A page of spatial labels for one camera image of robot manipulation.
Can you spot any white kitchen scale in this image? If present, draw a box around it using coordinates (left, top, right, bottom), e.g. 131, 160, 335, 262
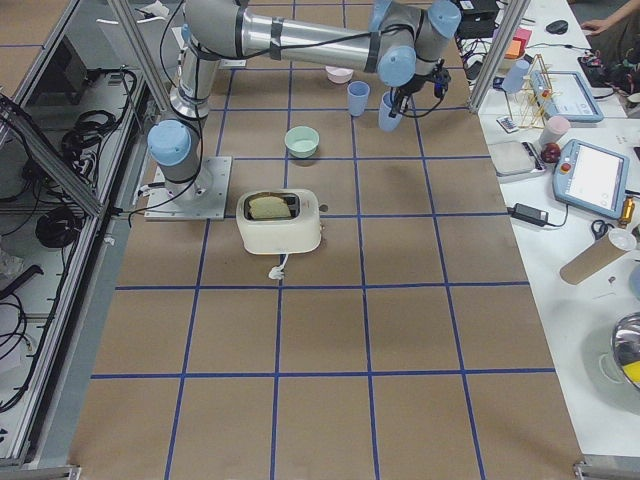
488, 141, 546, 178

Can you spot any steel mixing bowl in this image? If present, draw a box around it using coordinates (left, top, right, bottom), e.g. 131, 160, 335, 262
598, 312, 639, 390

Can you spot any white remote control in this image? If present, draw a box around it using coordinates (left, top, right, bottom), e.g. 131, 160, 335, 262
496, 116, 519, 134

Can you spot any white toaster cord plug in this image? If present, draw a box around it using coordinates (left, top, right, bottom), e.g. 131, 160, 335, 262
268, 254, 289, 281

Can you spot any black computer mouse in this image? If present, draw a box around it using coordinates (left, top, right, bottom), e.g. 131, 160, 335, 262
545, 20, 569, 35

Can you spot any pink bowl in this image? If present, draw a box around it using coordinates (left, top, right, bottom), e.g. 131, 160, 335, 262
325, 66, 354, 85

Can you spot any far teach pendant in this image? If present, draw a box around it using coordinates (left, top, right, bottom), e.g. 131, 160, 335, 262
529, 70, 604, 123

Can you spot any orange sticky note pad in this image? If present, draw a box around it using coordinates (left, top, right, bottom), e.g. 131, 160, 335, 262
504, 28, 532, 60

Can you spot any mint green bowl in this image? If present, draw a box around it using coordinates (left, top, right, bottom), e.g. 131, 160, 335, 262
284, 126, 320, 159

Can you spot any teach pendant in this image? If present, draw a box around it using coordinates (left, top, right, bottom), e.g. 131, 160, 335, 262
529, 70, 604, 123
552, 139, 630, 218

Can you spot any blue cup on rack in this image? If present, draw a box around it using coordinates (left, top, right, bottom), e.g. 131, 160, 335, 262
501, 59, 530, 94

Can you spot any bread slice in toaster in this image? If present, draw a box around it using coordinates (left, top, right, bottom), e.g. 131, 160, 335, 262
249, 195, 291, 220

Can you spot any black power adapter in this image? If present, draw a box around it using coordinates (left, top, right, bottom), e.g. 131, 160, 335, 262
507, 203, 548, 227

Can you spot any aluminium frame post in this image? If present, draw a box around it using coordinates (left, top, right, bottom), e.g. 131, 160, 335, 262
468, 0, 530, 114

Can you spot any gold wire cup rack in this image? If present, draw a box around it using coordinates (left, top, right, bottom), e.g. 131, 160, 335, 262
507, 53, 555, 129

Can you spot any pink cup on desk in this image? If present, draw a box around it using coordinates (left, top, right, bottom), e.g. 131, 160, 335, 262
538, 115, 571, 147

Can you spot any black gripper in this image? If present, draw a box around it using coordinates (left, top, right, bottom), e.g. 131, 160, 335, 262
389, 58, 451, 118

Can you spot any near teach pendant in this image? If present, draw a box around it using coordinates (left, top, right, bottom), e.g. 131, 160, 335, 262
552, 139, 630, 218

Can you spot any white toaster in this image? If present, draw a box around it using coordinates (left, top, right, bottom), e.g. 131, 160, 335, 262
236, 189, 321, 255

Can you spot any black equipment box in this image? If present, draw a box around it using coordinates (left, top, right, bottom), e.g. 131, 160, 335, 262
454, 0, 499, 40

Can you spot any red apple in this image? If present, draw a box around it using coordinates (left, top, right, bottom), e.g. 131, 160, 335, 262
540, 143, 561, 164

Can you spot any brass cylinder fitting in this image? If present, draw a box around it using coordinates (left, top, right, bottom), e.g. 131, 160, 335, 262
618, 196, 635, 228

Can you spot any blue cup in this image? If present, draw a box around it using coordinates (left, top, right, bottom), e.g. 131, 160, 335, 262
501, 59, 530, 94
378, 92, 402, 132
347, 81, 370, 117

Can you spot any cardboard tube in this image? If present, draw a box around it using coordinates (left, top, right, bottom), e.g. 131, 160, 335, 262
559, 228, 637, 285

